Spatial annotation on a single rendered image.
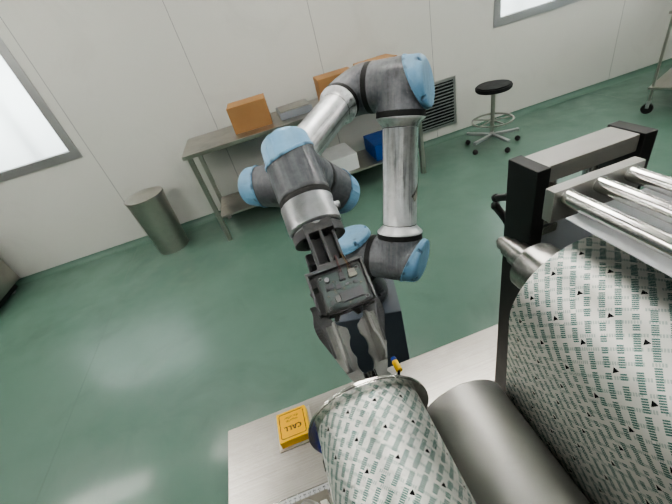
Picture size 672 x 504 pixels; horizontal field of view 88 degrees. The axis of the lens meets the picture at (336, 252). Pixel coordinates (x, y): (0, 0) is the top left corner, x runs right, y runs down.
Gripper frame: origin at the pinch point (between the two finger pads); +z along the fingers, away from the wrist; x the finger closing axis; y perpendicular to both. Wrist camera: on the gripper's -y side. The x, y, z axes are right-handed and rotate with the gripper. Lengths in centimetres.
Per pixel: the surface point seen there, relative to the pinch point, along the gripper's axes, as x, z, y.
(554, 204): 21.2, -9.9, 15.9
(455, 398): 8.6, 5.7, 1.3
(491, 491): 6.9, 13.4, 6.8
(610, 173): 27.0, -10.7, 16.9
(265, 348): -46, -22, -182
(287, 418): -18.7, 5.4, -39.1
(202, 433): -85, 10, -155
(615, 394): 15.9, 5.8, 18.0
